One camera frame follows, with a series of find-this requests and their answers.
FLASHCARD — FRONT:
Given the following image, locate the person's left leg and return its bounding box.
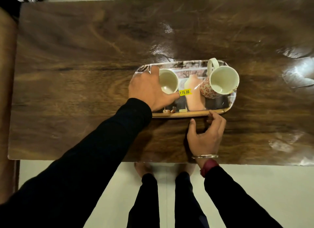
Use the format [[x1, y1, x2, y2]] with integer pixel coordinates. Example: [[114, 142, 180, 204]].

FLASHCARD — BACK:
[[127, 173, 168, 228]]

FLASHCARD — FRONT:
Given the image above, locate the person's right leg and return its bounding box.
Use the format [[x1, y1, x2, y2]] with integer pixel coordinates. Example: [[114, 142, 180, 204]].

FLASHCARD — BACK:
[[174, 171, 209, 228]]

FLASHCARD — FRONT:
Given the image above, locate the person's left forearm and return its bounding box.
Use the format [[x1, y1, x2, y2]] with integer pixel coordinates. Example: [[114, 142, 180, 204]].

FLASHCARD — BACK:
[[0, 98, 153, 228]]

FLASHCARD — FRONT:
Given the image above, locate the person's left hand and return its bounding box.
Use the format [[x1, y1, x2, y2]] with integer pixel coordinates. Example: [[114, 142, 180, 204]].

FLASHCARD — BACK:
[[128, 65, 181, 112]]

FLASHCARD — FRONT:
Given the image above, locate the plain cream cup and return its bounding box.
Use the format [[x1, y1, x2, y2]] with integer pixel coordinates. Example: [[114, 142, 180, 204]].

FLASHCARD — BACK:
[[158, 68, 179, 95]]

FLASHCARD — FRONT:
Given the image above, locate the printed picture serving tray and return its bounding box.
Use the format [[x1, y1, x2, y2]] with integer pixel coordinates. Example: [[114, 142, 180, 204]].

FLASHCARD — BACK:
[[132, 59, 237, 119]]

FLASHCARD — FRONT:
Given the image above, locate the person's leg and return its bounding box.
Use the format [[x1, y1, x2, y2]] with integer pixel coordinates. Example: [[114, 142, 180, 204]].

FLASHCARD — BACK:
[[174, 171, 209, 228], [127, 173, 168, 228]]

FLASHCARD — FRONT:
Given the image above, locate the brown wooden furniture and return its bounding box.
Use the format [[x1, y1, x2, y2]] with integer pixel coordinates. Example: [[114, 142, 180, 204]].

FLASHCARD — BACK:
[[0, 6, 20, 205]]

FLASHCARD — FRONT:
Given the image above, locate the cream floral mug with handle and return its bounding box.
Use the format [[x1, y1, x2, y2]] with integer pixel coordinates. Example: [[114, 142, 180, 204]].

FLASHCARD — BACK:
[[200, 58, 240, 100]]

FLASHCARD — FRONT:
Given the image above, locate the person's right forearm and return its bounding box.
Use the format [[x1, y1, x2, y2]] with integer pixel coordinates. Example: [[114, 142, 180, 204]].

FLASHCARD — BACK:
[[204, 165, 284, 228]]

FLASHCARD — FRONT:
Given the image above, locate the person's right hand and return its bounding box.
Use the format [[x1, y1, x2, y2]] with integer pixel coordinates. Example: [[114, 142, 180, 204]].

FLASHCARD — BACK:
[[187, 110, 227, 159]]

